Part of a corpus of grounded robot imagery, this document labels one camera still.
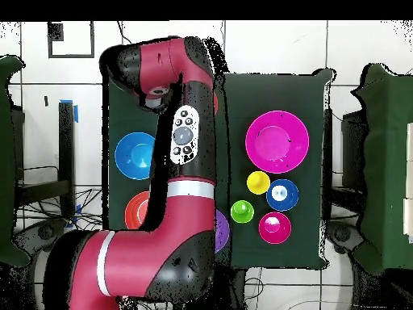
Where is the green cup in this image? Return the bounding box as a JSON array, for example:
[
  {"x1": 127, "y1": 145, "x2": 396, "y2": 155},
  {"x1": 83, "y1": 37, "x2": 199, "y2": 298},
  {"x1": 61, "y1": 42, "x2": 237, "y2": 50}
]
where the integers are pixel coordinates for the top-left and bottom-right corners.
[{"x1": 230, "y1": 199, "x2": 255, "y2": 224}]

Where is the large orange bowl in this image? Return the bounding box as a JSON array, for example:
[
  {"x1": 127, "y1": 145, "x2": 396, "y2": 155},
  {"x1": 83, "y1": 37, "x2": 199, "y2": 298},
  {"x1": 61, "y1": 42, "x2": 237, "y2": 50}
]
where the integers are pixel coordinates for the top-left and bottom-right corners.
[{"x1": 124, "y1": 191, "x2": 151, "y2": 231}]

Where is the yellow cup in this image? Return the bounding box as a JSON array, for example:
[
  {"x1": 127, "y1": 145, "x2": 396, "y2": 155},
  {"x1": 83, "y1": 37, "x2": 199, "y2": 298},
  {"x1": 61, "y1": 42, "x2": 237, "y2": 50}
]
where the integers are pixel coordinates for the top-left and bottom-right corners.
[{"x1": 246, "y1": 170, "x2": 271, "y2": 195}]

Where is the purple bowl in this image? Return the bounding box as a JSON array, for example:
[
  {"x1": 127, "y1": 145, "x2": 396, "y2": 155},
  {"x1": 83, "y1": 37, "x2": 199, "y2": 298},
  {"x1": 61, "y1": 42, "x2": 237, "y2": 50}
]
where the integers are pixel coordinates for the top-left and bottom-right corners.
[{"x1": 214, "y1": 208, "x2": 231, "y2": 253}]

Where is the small dark blue bowl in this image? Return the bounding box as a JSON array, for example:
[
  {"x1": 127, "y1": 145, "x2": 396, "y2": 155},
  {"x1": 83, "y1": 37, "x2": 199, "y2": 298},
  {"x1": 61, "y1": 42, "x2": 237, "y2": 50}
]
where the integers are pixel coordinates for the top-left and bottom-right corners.
[{"x1": 265, "y1": 178, "x2": 300, "y2": 212}]

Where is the light blue bowl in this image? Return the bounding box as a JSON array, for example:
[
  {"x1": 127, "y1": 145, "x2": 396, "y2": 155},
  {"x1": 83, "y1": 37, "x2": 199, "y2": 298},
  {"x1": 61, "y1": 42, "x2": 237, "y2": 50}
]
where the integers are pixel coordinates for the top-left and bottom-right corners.
[{"x1": 114, "y1": 131, "x2": 156, "y2": 181}]

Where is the large pink bowl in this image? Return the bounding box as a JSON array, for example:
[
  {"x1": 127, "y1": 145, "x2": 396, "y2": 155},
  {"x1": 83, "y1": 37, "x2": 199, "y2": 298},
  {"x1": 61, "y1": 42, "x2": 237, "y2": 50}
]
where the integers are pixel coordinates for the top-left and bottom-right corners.
[{"x1": 244, "y1": 110, "x2": 311, "y2": 174}]

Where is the small crimson bowl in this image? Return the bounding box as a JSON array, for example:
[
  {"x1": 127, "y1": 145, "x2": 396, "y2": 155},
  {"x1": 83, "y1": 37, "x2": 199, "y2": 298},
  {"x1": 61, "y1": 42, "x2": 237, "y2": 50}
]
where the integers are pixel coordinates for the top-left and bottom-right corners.
[{"x1": 257, "y1": 211, "x2": 293, "y2": 245}]

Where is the dark green tablecloth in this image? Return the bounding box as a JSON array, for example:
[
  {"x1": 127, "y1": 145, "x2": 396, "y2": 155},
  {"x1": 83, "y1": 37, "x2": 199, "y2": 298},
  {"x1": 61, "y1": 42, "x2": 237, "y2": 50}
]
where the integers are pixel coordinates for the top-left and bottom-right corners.
[{"x1": 102, "y1": 63, "x2": 334, "y2": 271}]

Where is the blue tape strip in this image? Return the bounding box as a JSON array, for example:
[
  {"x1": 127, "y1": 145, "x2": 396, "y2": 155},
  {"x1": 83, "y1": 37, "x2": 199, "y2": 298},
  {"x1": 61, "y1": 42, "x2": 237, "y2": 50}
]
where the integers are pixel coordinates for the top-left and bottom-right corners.
[{"x1": 59, "y1": 98, "x2": 80, "y2": 124}]

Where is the black caster base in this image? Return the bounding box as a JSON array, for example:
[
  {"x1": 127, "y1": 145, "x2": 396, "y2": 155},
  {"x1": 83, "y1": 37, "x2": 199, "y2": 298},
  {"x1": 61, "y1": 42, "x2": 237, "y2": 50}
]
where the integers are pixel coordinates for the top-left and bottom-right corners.
[
  {"x1": 14, "y1": 217, "x2": 69, "y2": 254},
  {"x1": 323, "y1": 219, "x2": 365, "y2": 256}
]

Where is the green cloth covered table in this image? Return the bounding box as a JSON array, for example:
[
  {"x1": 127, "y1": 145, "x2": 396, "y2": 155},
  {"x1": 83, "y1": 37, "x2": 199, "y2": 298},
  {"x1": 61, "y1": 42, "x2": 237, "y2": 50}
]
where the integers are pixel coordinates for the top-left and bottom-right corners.
[
  {"x1": 0, "y1": 53, "x2": 31, "y2": 268},
  {"x1": 350, "y1": 63, "x2": 413, "y2": 276}
]

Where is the floor cable bundle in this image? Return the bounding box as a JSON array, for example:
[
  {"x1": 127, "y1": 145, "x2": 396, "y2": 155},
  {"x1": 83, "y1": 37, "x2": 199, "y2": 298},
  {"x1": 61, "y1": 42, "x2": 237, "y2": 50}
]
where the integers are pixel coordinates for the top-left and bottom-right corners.
[{"x1": 14, "y1": 186, "x2": 104, "y2": 233}]

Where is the thin black floor cable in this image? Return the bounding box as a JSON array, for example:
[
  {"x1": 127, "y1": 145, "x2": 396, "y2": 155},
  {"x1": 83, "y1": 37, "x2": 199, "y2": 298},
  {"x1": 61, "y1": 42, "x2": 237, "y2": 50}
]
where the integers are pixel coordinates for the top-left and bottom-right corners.
[{"x1": 116, "y1": 20, "x2": 131, "y2": 44}]

